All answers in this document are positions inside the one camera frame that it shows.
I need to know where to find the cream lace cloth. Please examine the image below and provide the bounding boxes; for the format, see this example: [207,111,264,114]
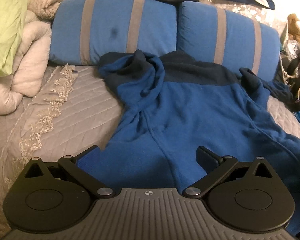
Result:
[19,64,78,157]

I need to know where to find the brown teddy bear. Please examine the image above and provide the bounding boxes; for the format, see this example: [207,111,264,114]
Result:
[287,13,300,50]

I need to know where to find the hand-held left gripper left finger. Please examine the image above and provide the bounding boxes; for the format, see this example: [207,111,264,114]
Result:
[24,145,117,199]

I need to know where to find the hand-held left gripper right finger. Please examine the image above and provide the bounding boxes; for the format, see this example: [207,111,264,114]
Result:
[181,145,276,199]

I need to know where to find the green pillow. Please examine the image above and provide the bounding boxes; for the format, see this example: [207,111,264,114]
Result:
[0,0,35,77]

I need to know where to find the blue fleece jacket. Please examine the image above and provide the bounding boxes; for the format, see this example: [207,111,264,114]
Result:
[76,49,300,232]

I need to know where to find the blue grey-striped cushion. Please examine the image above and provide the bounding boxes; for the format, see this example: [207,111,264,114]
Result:
[49,0,178,67]
[176,1,281,80]

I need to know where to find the silver floral pillow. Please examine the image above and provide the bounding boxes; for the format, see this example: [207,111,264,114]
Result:
[192,0,288,44]

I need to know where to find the beige knitted blanket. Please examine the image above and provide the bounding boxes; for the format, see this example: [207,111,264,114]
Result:
[27,0,74,22]

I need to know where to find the crumpled clear plastic bag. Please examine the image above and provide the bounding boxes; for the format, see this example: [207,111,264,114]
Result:
[280,39,300,64]

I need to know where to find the black strap bag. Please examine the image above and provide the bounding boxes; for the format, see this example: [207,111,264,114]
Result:
[281,47,300,112]

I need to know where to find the white comforter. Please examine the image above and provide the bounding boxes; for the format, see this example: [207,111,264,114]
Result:
[0,12,52,116]

